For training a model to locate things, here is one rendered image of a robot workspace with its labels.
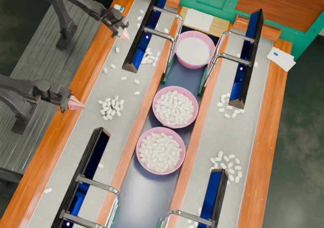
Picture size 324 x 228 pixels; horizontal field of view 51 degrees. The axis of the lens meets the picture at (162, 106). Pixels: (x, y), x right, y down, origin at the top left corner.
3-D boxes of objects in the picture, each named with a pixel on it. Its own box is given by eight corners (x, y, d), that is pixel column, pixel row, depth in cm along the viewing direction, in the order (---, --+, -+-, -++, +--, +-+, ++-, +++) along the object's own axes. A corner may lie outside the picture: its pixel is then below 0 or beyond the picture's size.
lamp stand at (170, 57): (135, 75, 214) (140, 30, 174) (145, 50, 223) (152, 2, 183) (164, 85, 213) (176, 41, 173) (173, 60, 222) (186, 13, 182)
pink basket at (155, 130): (128, 169, 187) (129, 164, 179) (144, 127, 199) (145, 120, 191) (174, 185, 187) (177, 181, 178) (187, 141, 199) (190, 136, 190)
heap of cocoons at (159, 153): (132, 167, 187) (132, 164, 182) (145, 129, 198) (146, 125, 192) (172, 181, 187) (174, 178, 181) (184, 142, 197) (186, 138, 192)
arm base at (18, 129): (35, 98, 191) (23, 94, 191) (19, 129, 182) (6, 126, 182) (38, 104, 198) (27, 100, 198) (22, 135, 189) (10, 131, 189)
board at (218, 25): (176, 23, 224) (176, 22, 223) (182, 6, 231) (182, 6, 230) (224, 39, 223) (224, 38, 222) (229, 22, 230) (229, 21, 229)
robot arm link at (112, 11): (124, 11, 190) (108, -4, 184) (118, 22, 187) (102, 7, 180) (111, 17, 198) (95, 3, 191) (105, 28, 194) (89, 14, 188)
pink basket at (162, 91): (152, 134, 198) (154, 127, 189) (149, 93, 209) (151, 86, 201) (196, 133, 202) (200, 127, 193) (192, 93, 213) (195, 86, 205)
